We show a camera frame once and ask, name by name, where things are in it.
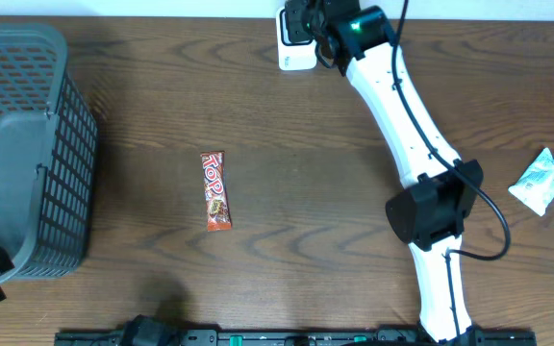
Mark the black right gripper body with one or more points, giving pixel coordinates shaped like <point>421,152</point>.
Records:
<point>305,16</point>

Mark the red Top chocolate bar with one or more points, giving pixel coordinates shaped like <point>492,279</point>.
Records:
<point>218,212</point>

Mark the teal wet wipes pack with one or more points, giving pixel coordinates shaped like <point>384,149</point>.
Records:
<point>535,187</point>

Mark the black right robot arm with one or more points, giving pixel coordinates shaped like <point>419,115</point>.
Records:
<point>429,213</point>

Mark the white barcode scanner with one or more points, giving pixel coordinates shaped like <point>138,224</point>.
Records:
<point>293,56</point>

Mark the grey plastic basket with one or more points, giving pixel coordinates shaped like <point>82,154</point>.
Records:
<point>48,146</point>

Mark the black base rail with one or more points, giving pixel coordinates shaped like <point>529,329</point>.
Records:
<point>205,337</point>

